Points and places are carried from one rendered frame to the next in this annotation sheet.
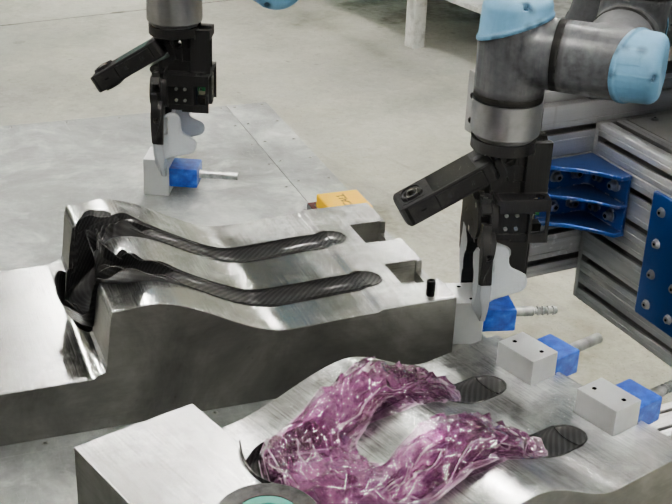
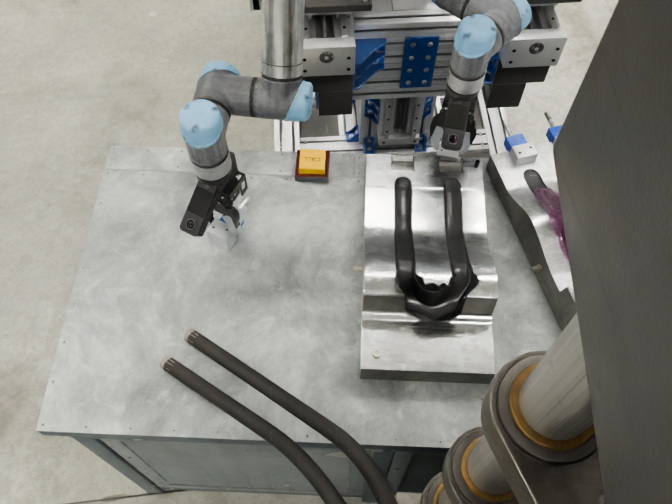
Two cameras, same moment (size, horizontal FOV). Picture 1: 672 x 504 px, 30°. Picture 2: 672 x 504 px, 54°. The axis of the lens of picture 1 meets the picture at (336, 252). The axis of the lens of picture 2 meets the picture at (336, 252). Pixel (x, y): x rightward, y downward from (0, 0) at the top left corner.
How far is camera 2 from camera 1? 151 cm
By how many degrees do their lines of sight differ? 55
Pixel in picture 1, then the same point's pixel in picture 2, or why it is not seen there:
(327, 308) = (473, 209)
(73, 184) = (195, 286)
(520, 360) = (530, 157)
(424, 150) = not seen: outside the picture
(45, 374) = (481, 343)
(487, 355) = (507, 165)
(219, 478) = not seen: hidden behind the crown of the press
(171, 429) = not seen: hidden behind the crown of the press
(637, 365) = (178, 81)
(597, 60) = (516, 28)
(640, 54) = (527, 13)
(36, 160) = (144, 299)
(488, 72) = (479, 68)
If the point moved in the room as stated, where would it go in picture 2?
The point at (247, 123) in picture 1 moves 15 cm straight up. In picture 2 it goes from (143, 166) to (126, 125)
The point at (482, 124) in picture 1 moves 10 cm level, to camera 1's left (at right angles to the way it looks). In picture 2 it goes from (473, 88) to (457, 123)
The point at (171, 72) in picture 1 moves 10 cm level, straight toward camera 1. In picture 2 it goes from (226, 190) to (273, 201)
